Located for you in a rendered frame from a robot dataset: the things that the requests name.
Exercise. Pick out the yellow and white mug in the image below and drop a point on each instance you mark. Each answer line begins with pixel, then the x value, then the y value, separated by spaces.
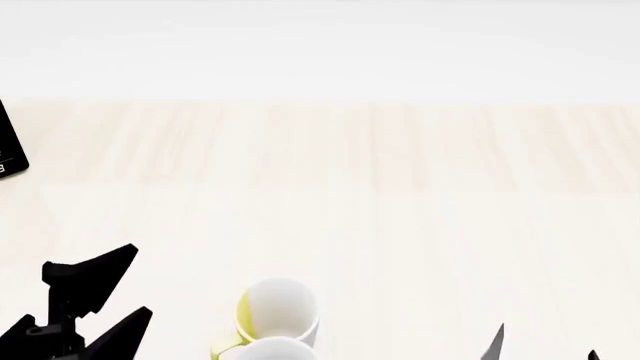
pixel 280 307

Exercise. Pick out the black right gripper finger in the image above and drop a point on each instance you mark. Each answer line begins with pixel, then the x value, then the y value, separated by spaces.
pixel 496 347
pixel 593 355

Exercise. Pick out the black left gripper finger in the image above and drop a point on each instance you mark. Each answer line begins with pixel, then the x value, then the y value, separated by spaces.
pixel 90 275
pixel 125 333

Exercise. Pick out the black device at edge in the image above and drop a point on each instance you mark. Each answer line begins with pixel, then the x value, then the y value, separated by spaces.
pixel 11 150

